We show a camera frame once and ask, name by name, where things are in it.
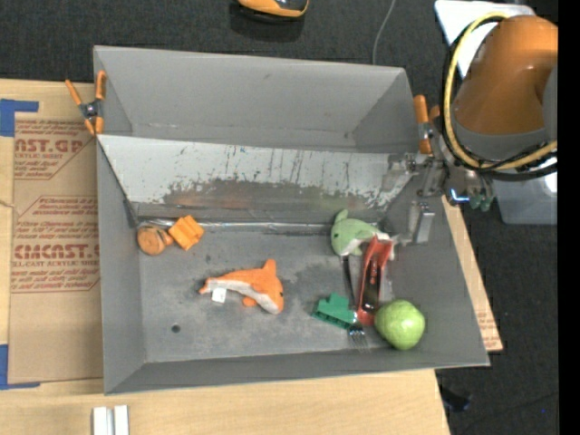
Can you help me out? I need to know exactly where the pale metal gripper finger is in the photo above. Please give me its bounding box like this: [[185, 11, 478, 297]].
[[382, 152, 420, 190], [398, 199, 437, 247]]

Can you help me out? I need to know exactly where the red stapler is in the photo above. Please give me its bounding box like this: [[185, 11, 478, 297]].
[[353, 235, 396, 327]]

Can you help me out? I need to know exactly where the green toy dolphin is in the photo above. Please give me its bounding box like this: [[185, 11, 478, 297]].
[[329, 208, 392, 258]]

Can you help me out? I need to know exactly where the green apple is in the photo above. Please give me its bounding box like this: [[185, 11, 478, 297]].
[[372, 299, 427, 352]]

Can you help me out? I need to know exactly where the green toy block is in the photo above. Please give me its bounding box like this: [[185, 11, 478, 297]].
[[310, 292, 360, 331]]

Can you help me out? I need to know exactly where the metal fork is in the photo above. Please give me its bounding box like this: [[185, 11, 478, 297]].
[[342, 256, 372, 352]]

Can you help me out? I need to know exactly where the grey metal bin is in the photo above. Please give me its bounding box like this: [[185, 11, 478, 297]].
[[92, 45, 492, 396]]

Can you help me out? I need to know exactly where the orange toy dolphin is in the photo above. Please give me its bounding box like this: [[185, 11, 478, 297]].
[[198, 258, 286, 315]]

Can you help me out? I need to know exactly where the orange toy block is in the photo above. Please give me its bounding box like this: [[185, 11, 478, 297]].
[[168, 215, 206, 252]]

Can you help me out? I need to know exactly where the orange round toy food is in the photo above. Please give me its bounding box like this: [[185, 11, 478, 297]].
[[136, 226, 175, 257]]

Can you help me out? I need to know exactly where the brown cardboard board red print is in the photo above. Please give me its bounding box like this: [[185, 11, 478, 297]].
[[0, 78, 505, 387]]

